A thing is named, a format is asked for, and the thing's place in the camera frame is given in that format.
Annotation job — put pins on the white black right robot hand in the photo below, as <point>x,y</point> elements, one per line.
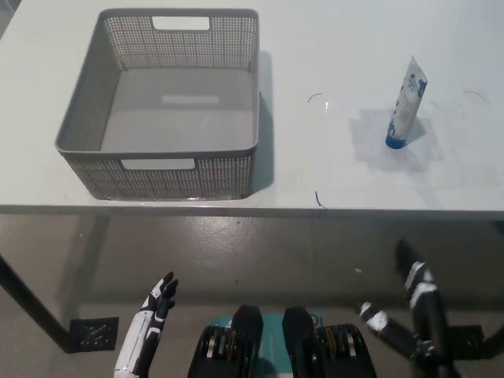
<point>427,315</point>

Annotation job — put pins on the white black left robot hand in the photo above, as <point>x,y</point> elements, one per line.
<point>141,334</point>

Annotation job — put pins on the white blue shampoo tube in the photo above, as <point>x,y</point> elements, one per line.
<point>403,114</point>

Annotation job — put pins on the black table foot plate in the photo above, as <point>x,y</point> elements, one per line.
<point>96,334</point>
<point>466,340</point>

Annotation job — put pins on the black metal table leg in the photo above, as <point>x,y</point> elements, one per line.
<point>35,303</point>
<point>497,338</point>

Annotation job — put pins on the grey perforated plastic basket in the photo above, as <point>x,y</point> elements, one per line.
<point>98,78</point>

